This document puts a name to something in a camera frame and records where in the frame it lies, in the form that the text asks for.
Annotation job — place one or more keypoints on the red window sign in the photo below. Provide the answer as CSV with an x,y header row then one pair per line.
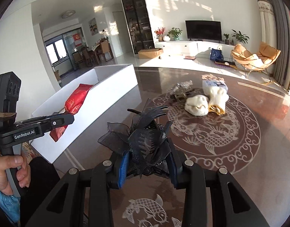
x,y
77,39

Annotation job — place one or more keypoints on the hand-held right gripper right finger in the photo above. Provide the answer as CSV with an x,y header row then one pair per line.
x,y
175,170

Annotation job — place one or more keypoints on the white storage box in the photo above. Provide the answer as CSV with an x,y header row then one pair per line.
x,y
107,94

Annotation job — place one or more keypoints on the green potted plant teal pot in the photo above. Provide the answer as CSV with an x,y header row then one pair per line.
x,y
175,33

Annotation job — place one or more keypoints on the grey curtain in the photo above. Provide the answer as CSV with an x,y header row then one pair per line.
x,y
279,40

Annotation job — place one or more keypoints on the covered standing air conditioner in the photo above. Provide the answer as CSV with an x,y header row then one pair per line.
x,y
266,21

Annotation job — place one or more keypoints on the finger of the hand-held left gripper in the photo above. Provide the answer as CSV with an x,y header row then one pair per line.
x,y
58,123
41,118

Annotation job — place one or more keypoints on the small green potted plant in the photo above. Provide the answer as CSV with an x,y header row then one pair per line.
x,y
226,37

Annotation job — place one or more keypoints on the person's left forearm blue sleeve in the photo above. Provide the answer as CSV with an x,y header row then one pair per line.
x,y
5,205

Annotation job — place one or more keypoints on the packaged cream knitted gloves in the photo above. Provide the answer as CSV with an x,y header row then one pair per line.
x,y
217,94

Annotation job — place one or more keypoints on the black bow hair clip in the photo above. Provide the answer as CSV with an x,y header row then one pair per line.
x,y
140,137

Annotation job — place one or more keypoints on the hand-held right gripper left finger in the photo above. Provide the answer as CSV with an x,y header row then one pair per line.
x,y
122,170

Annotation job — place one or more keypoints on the large leafy potted plant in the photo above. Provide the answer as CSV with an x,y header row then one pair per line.
x,y
240,37

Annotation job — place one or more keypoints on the flat cardboard box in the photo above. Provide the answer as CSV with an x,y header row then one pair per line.
x,y
149,53

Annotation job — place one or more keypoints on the red flower arrangement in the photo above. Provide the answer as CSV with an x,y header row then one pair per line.
x,y
159,32

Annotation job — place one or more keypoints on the black flat television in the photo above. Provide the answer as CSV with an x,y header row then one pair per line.
x,y
203,30

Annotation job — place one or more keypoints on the rolled cream knitted glove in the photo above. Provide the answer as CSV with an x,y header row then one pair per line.
x,y
197,106

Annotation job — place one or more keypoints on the blue shopping bag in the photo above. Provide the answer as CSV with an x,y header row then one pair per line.
x,y
216,54

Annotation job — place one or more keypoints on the wooden dining chair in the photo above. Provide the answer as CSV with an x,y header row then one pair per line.
x,y
106,49

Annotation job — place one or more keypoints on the round white vase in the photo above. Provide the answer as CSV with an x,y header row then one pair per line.
x,y
166,38

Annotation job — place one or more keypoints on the red candy-shaped pouch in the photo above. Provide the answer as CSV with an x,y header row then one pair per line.
x,y
75,101

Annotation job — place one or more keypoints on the white television cabinet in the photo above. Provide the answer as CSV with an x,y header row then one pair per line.
x,y
182,47

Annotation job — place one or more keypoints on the dark glass display cabinet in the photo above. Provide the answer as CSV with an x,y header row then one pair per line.
x,y
138,19

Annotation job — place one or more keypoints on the person's left hand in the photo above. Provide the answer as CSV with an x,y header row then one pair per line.
x,y
0,175

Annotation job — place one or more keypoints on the round ceiling lamp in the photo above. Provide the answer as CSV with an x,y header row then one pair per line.
x,y
68,14

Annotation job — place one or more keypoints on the framed wall painting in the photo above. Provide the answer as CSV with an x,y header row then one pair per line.
x,y
93,26

